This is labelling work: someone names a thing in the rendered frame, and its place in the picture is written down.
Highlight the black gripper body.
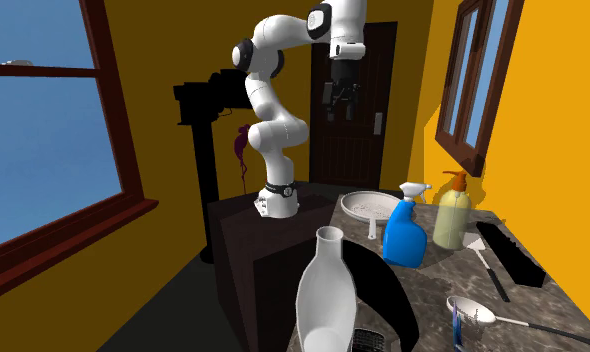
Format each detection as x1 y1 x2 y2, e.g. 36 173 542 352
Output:
329 58 362 103

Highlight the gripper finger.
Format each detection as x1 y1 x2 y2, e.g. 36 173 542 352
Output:
344 86 361 122
322 81 338 123

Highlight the dark brown door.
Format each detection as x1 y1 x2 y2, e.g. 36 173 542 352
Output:
307 21 399 192

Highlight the purple plant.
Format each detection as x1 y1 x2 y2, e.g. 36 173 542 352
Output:
232 123 252 196

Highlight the small brown framed window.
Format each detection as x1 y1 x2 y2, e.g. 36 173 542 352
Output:
434 0 526 178

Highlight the blue spray bottle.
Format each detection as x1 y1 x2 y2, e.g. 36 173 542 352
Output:
382 181 433 270

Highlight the yellow soap dispenser orange pump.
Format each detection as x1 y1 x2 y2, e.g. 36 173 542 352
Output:
431 169 473 252

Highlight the dark robot stand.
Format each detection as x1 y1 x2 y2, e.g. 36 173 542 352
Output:
206 182 346 352

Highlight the white vase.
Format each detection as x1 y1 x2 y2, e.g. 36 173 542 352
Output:
295 225 359 352

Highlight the black grid object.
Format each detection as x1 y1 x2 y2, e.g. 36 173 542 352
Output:
352 326 387 352

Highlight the small blue object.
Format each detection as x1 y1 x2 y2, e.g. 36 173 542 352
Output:
451 302 465 352

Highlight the large red-brown framed window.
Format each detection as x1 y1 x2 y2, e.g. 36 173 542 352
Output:
0 0 160 306

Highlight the white colander with handle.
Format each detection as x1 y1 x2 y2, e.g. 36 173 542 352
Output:
339 189 403 241

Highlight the black camera on post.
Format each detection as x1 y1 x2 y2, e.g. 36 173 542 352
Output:
172 68 253 265

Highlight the white spatula black handle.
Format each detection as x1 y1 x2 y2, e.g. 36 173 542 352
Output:
462 231 512 304

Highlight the white slotted spoon black handle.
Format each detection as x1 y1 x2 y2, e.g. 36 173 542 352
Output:
445 294 590 350

